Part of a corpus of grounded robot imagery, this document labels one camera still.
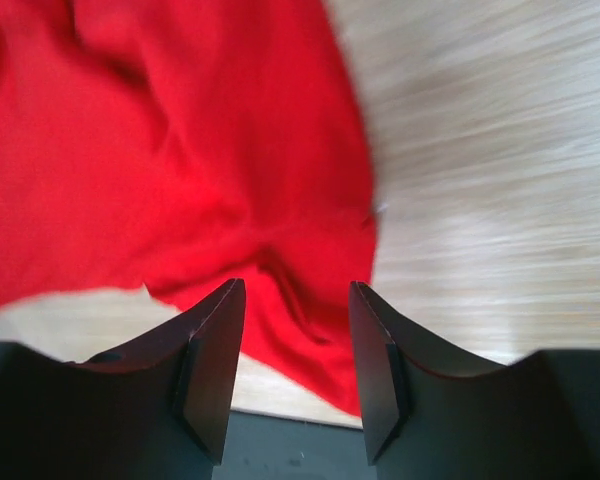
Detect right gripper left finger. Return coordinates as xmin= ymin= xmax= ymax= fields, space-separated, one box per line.
xmin=0 ymin=279 xmax=246 ymax=466

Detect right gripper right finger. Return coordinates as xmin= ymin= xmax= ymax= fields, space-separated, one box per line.
xmin=349 ymin=282 xmax=600 ymax=462

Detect red t shirt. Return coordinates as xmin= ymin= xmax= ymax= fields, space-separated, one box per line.
xmin=0 ymin=1 xmax=376 ymax=415

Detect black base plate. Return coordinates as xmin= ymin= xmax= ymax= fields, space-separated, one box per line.
xmin=0 ymin=339 xmax=600 ymax=480

